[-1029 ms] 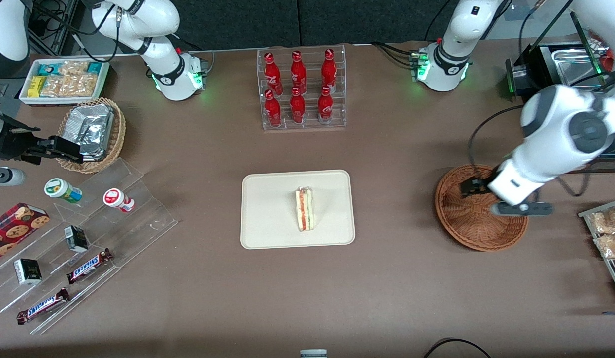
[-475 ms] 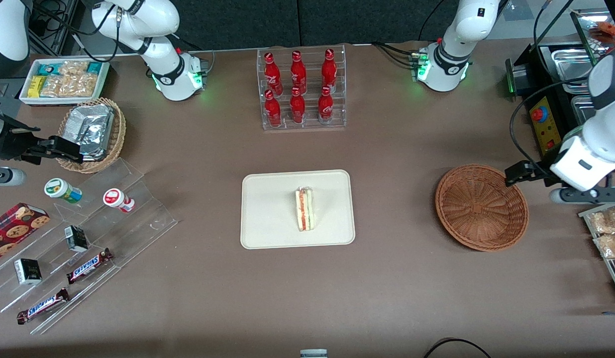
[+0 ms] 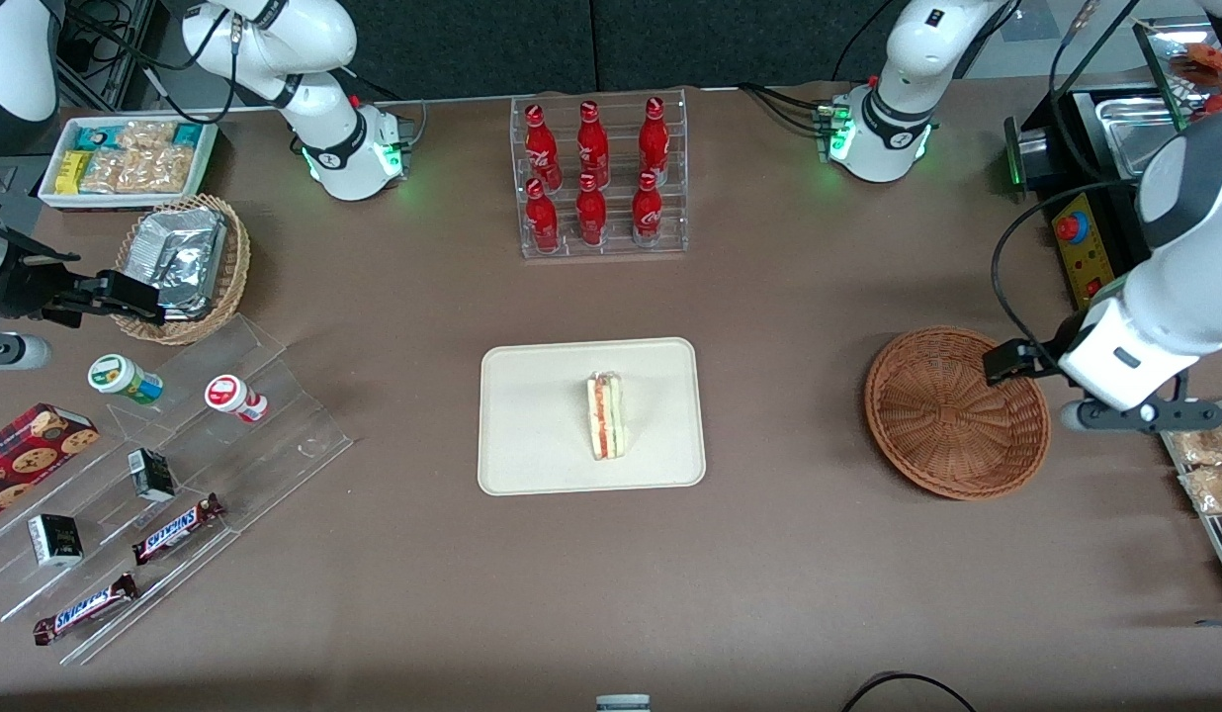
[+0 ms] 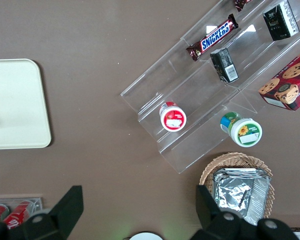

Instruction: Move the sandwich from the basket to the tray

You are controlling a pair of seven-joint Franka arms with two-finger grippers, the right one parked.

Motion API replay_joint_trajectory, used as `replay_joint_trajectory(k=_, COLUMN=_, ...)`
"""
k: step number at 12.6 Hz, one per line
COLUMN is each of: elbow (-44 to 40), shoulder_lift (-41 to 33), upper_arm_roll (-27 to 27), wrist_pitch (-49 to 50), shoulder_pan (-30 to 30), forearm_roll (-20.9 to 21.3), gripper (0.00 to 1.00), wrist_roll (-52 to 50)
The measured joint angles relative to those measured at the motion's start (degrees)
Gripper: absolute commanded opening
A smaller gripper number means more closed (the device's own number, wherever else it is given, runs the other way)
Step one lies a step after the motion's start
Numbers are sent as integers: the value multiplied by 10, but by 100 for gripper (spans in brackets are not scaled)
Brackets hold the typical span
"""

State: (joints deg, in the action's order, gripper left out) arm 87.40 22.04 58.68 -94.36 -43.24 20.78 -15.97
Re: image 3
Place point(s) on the small black drink carton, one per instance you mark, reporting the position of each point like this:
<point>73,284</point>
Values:
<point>55,540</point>
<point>151,475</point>

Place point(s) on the clear cracker packet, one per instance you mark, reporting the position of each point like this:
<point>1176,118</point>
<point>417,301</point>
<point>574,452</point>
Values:
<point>158,170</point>
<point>146,134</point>
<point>103,172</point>

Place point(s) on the grey snack tray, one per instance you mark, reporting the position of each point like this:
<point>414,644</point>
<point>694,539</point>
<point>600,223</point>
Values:
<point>1212,542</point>

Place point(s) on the orange snack bag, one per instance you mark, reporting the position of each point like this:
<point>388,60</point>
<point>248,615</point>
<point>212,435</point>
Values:
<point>1214,64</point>

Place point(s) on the clear acrylic stepped display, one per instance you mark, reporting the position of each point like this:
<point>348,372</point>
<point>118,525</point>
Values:
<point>275,445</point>

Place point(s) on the steel pan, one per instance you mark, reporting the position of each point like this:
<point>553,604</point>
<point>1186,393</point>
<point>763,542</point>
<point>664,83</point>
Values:
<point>1130,133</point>

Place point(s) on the black equipment rack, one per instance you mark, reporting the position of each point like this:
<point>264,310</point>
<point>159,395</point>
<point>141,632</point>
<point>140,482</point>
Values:
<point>107,59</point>

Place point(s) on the small grey device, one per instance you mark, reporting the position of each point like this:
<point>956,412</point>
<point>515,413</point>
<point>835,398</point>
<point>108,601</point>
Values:
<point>623,704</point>

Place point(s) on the teal snack packet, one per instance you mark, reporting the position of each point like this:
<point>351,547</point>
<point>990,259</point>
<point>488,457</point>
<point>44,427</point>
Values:
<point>189,133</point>
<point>95,137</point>

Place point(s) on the triangle sandwich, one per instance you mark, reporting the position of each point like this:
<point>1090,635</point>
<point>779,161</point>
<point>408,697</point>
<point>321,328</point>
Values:
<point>606,420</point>

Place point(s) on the red cola bottle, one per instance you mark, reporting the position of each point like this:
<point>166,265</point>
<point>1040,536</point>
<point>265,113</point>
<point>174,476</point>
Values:
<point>593,146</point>
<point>648,210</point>
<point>591,214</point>
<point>543,148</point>
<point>542,220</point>
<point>654,140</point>

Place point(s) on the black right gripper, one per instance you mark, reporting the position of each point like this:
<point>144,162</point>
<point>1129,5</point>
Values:
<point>23,287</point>

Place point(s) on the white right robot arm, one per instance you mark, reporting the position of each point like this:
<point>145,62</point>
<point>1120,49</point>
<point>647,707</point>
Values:
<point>329,148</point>

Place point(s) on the cream plastic tray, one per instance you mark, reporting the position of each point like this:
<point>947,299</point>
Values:
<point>532,415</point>

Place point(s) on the white rectangular snack bin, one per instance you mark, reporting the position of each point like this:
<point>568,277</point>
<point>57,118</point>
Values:
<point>47,193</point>

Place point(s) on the clear acrylic bottle rack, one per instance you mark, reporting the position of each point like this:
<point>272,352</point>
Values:
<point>616,247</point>

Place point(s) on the light tan wicker basket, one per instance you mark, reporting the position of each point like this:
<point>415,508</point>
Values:
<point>233,262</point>

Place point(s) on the clear bag of crackers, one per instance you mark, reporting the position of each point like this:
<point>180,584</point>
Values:
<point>1214,447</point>
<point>1214,489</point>

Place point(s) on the black appliance with yellow panel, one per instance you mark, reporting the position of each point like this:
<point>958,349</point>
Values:
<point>1078,148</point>

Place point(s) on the dark partition panel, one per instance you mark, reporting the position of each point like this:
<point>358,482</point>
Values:
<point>473,44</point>
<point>730,40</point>

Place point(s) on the red plaid cookie box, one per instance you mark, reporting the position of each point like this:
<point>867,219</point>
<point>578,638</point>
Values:
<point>28,460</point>

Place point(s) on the brown wicker basket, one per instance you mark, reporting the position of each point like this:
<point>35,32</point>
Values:
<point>947,425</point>

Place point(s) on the silver foil packet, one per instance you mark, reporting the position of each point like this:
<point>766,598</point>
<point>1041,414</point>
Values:
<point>171,242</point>
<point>198,297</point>

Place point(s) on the yellow snack packet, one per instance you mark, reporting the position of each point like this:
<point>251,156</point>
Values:
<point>73,172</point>

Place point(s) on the red emergency stop button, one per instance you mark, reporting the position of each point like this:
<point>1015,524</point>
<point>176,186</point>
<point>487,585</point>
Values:
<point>1070,228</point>

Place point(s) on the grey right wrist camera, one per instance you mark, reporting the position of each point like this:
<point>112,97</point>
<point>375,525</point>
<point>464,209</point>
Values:
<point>18,351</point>

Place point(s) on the red lid yogurt cup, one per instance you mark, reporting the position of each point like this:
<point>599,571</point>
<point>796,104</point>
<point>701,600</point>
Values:
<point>230,396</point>

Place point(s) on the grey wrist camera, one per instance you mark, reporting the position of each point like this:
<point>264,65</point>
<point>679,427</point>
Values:
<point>1115,415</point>
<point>18,351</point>

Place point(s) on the green lid yogurt cup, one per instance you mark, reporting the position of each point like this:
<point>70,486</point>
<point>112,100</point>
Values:
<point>122,378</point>

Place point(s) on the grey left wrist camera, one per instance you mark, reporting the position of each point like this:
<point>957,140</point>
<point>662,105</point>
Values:
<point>1115,415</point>

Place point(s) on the snickers chocolate bar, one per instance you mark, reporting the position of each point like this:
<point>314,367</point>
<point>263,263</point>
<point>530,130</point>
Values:
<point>85,609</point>
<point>176,529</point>

